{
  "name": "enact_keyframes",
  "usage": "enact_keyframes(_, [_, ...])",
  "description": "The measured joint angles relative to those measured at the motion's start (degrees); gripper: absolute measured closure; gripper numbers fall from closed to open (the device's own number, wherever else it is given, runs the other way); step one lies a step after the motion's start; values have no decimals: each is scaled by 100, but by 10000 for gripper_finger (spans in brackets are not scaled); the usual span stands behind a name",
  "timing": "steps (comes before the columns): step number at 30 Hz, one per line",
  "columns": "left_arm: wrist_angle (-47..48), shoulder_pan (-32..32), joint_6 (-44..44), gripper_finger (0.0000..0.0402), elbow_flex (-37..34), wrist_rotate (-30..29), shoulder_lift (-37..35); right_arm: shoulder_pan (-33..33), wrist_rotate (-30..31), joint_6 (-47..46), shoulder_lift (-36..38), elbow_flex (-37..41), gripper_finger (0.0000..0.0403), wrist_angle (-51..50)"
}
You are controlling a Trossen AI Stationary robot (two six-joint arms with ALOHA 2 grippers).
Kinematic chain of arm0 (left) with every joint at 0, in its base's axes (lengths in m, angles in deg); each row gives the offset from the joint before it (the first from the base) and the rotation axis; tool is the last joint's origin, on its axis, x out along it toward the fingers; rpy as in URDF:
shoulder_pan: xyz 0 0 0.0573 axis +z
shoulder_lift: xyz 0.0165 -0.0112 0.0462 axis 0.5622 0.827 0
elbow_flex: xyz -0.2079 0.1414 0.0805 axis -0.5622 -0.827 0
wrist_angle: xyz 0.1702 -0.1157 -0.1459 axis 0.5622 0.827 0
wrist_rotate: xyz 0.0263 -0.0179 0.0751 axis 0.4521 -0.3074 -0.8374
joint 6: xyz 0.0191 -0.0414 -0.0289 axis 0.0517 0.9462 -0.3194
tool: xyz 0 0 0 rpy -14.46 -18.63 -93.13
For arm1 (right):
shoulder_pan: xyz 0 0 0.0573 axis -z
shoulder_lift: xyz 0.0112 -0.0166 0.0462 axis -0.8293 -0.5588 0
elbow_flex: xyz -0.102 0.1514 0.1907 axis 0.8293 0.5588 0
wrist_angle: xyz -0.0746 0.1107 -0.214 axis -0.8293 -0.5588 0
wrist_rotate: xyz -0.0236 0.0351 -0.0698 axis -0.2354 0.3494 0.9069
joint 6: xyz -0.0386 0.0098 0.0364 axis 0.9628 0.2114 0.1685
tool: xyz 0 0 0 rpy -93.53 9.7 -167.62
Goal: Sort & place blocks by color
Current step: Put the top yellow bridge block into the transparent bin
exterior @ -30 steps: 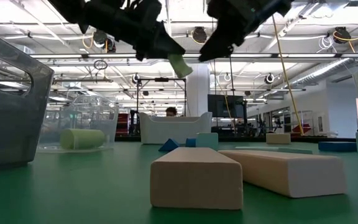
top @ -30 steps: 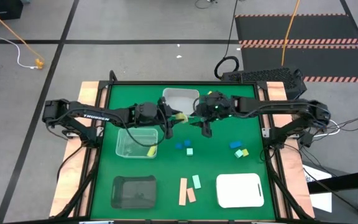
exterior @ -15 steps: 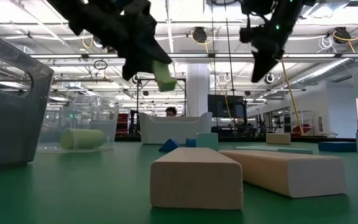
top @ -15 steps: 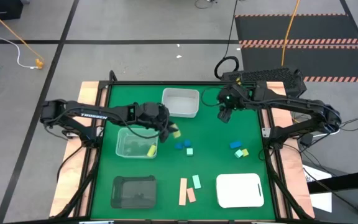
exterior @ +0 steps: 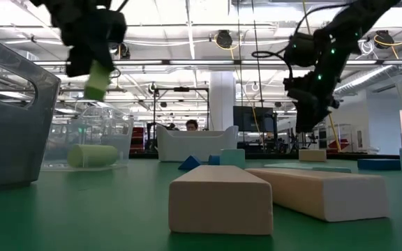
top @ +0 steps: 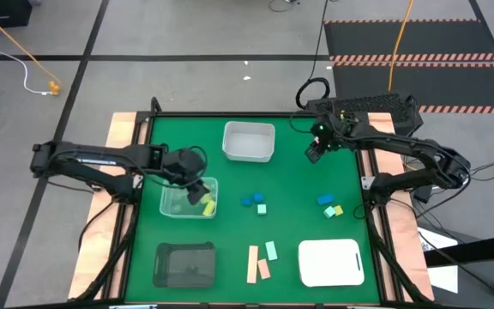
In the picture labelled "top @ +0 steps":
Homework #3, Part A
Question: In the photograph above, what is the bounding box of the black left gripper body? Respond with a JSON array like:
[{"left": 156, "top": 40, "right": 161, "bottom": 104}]
[{"left": 160, "top": 145, "right": 208, "bottom": 189}]

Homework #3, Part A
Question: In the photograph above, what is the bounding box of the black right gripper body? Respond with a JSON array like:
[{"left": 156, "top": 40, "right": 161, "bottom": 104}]
[{"left": 318, "top": 120, "right": 342, "bottom": 152}]

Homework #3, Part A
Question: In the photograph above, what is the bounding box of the long salmon block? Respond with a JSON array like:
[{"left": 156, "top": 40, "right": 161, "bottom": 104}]
[{"left": 246, "top": 245, "right": 259, "bottom": 285}]

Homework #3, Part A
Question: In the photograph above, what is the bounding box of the mint rectangular block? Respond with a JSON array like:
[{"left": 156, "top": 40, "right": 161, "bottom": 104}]
[{"left": 265, "top": 240, "right": 279, "bottom": 262}]

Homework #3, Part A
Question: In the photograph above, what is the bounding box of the short salmon block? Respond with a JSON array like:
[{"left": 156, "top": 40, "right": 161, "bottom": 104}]
[{"left": 257, "top": 258, "right": 272, "bottom": 281}]

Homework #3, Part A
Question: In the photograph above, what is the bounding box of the clear plastic bin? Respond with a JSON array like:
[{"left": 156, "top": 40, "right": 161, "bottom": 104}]
[{"left": 159, "top": 176, "right": 220, "bottom": 220}]

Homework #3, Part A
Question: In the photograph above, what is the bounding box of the black perforated computer case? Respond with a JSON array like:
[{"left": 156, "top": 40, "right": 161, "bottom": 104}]
[{"left": 304, "top": 93, "right": 425, "bottom": 136}]

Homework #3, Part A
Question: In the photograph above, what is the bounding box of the white bin with curved rim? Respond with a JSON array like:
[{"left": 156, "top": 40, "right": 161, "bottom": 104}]
[{"left": 221, "top": 120, "right": 276, "bottom": 163}]

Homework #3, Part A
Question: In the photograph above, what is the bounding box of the dark grey translucent bin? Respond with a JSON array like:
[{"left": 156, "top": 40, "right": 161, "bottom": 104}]
[{"left": 152, "top": 241, "right": 217, "bottom": 288}]

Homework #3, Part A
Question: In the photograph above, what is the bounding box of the wooden side board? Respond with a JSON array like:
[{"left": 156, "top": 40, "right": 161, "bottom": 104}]
[
  {"left": 358, "top": 112, "right": 436, "bottom": 301},
  {"left": 67, "top": 112, "right": 150, "bottom": 300}
]

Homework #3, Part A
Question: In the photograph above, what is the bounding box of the black power adapter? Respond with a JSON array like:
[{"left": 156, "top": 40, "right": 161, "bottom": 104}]
[{"left": 413, "top": 184, "right": 433, "bottom": 205}]

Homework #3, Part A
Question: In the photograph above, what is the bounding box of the black hazard-striped floor mat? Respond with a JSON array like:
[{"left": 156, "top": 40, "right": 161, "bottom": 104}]
[
  {"left": 322, "top": 18, "right": 494, "bottom": 64},
  {"left": 330, "top": 61, "right": 494, "bottom": 115}
]

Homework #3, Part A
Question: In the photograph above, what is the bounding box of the white paper sheet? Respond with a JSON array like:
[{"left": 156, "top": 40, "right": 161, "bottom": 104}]
[{"left": 417, "top": 226, "right": 459, "bottom": 294}]

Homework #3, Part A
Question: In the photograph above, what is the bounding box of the black desk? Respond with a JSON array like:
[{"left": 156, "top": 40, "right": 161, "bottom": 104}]
[{"left": 423, "top": 231, "right": 494, "bottom": 309}]

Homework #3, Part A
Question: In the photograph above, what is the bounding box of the black box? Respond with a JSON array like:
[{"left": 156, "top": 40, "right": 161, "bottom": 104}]
[{"left": 0, "top": 0, "right": 33, "bottom": 32}]

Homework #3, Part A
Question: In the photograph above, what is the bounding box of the black hanging cable with loop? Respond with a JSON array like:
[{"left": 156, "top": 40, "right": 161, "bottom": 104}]
[{"left": 294, "top": 0, "right": 332, "bottom": 111}]

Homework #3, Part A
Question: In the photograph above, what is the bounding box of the yellow hanging cable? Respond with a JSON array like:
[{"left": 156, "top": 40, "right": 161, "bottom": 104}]
[{"left": 387, "top": 0, "right": 415, "bottom": 92}]

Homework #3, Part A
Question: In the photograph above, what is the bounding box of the black coiled floor cable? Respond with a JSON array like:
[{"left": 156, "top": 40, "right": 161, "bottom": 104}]
[{"left": 268, "top": 0, "right": 302, "bottom": 13}]

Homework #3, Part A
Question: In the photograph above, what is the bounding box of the yellow floor cable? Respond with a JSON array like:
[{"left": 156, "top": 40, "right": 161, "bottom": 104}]
[{"left": 0, "top": 3, "right": 62, "bottom": 87}]

